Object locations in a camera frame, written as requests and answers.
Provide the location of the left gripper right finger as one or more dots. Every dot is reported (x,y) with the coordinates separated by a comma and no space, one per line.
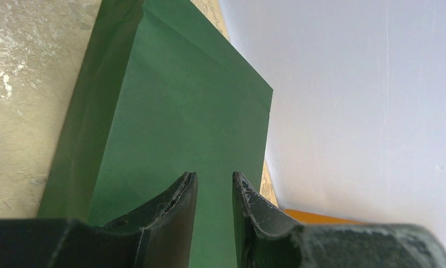
(265,236)

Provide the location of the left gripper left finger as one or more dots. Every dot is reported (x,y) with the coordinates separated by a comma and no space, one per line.
(156,234)

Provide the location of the green paper bag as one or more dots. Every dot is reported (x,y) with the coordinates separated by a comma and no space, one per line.
(160,92)

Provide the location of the orange wooden shelf rack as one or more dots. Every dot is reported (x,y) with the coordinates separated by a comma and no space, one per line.
(311,218)

